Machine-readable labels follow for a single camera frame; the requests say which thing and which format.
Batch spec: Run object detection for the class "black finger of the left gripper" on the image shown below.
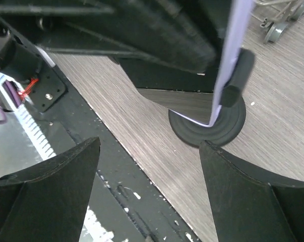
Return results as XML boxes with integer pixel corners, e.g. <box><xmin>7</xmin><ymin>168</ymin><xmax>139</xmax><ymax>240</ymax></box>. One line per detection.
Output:
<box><xmin>35</xmin><ymin>0</ymin><xmax>233</xmax><ymax>94</ymax></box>

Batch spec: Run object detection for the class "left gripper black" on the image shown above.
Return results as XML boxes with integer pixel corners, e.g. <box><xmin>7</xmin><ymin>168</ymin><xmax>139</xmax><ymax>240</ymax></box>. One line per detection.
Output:
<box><xmin>0</xmin><ymin>0</ymin><xmax>167</xmax><ymax>58</ymax></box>

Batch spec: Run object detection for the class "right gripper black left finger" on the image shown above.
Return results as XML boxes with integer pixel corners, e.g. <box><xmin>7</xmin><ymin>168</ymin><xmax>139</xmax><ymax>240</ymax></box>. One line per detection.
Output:
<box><xmin>0</xmin><ymin>137</ymin><xmax>100</xmax><ymax>241</ymax></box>

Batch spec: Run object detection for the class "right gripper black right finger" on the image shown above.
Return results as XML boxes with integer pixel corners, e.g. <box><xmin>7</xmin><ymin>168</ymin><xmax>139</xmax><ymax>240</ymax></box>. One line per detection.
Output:
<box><xmin>199</xmin><ymin>142</ymin><xmax>304</xmax><ymax>241</ymax></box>

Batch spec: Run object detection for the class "lavender smartphone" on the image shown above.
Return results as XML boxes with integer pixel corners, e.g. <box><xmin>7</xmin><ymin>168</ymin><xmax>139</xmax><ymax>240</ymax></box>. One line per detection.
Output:
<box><xmin>174</xmin><ymin>0</ymin><xmax>254</xmax><ymax>128</ymax></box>

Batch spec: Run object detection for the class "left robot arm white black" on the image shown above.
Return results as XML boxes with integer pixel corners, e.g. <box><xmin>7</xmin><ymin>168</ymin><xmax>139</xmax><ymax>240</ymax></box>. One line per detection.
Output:
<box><xmin>0</xmin><ymin>1</ymin><xmax>232</xmax><ymax>93</ymax></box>

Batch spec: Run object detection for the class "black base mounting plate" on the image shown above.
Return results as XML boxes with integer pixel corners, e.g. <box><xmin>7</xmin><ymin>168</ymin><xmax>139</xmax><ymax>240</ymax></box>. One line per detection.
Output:
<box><xmin>37</xmin><ymin>53</ymin><xmax>204</xmax><ymax>241</ymax></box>

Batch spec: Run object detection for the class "white slotted cable duct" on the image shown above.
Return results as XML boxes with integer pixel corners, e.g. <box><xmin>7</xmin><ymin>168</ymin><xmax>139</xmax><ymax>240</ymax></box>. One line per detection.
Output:
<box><xmin>0</xmin><ymin>76</ymin><xmax>114</xmax><ymax>241</ymax></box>

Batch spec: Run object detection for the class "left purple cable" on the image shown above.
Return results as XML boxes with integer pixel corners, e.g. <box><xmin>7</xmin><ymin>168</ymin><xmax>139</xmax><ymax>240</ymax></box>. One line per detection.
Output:
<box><xmin>0</xmin><ymin>80</ymin><xmax>21</xmax><ymax>127</ymax></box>

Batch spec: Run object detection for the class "grey wire dish rack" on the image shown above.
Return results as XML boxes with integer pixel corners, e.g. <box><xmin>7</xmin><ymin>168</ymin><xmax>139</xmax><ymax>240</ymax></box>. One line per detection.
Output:
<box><xmin>252</xmin><ymin>1</ymin><xmax>304</xmax><ymax>44</ymax></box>

